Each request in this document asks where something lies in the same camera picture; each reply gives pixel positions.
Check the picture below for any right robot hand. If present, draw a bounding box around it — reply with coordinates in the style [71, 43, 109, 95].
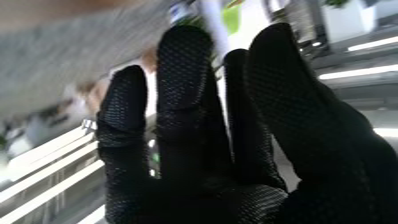
[94, 22, 398, 224]

